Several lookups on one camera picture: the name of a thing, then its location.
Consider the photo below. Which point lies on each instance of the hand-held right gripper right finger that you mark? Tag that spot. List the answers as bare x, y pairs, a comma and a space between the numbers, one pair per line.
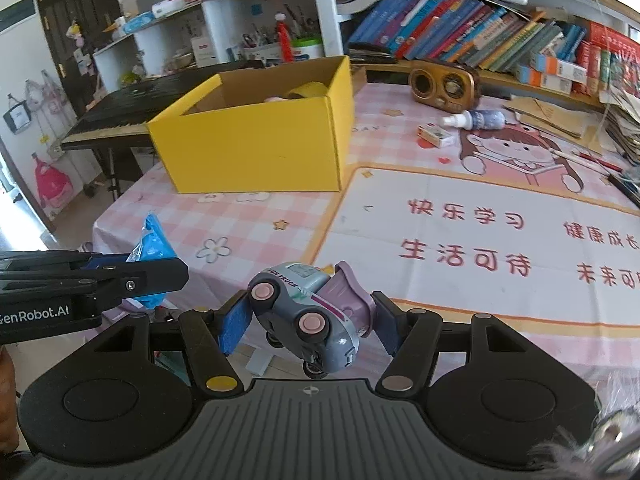
386, 327

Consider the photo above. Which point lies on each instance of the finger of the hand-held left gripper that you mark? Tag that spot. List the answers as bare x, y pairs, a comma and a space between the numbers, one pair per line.
150, 280
107, 261

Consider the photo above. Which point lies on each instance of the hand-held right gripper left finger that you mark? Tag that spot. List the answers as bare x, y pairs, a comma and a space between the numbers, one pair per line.
235, 322

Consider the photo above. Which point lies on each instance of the blue plastic packet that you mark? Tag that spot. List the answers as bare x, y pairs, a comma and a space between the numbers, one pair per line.
152, 242

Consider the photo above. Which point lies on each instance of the grey purple toy car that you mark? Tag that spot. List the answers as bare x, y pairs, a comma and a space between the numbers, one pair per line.
310, 310

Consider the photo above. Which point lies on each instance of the yellow cardboard box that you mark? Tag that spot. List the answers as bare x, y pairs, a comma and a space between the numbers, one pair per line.
250, 145

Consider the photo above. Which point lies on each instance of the pink checkered cloth covered desktop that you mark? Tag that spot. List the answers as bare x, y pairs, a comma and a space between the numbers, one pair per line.
225, 220

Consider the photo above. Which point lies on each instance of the white desktop shelf unit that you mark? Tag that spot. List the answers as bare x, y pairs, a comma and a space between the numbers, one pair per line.
220, 15

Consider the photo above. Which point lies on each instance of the black keyboard stand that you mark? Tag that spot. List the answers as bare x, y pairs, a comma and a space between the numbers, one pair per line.
112, 170

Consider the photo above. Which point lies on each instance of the pink backpack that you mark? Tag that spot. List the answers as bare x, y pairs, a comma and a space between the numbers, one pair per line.
52, 187

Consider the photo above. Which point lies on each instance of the white tote bag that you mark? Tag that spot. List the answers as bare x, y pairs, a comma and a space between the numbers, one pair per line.
17, 117

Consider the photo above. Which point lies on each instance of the black electronic keyboard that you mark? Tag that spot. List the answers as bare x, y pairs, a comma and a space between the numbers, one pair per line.
150, 95

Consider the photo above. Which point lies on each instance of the small white card box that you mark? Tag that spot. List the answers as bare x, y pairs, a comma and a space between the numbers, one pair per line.
435, 134

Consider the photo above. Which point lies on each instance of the brass bowl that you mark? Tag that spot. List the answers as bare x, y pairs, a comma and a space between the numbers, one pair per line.
180, 60

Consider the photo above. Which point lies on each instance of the white blue spray bottle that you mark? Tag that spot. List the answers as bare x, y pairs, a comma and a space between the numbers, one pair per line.
480, 120

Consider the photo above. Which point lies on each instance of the white paper box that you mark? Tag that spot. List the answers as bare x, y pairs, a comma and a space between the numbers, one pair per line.
202, 51

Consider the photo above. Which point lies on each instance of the blue wipes packet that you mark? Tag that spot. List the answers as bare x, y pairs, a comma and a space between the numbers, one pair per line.
138, 22

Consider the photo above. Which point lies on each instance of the yellow tape roll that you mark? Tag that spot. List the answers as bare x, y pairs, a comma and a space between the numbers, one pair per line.
307, 90

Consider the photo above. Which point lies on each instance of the wooden retro radio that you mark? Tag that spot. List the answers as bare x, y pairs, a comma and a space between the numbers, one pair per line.
442, 85

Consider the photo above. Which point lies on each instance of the white pen holder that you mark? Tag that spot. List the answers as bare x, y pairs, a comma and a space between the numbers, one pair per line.
260, 53

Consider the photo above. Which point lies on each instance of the dark door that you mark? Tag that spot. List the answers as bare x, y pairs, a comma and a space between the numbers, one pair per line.
75, 10

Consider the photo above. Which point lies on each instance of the red white pencil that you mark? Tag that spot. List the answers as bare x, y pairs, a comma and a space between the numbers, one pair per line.
585, 158

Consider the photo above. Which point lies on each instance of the white flat box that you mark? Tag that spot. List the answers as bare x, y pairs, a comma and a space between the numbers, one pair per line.
165, 6

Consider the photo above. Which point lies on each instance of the brown cardboard sheets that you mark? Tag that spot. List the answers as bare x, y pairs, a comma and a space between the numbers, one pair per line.
550, 115

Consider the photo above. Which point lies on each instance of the black stapler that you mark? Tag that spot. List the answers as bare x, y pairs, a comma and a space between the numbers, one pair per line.
372, 55

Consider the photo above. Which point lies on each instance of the red tassel charm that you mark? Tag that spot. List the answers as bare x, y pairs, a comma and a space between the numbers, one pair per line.
285, 42

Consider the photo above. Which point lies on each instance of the black pen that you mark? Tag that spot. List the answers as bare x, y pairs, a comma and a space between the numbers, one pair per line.
625, 190

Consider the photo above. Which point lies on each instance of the white jar with green lid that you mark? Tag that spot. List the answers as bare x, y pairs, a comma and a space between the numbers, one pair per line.
307, 49

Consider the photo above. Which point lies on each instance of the small orange blue boxes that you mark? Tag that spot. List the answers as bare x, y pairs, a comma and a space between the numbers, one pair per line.
550, 72

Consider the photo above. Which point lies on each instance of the row of blue leaning books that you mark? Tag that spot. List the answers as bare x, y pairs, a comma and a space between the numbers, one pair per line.
450, 30

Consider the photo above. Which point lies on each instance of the stack of papers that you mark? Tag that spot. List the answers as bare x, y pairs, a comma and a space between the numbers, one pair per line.
622, 120

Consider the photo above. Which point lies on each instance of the white wooden bookshelf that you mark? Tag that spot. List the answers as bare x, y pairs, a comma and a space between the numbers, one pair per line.
327, 10

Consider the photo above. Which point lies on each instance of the stack of red books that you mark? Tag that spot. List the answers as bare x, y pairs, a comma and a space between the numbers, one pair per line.
610, 55

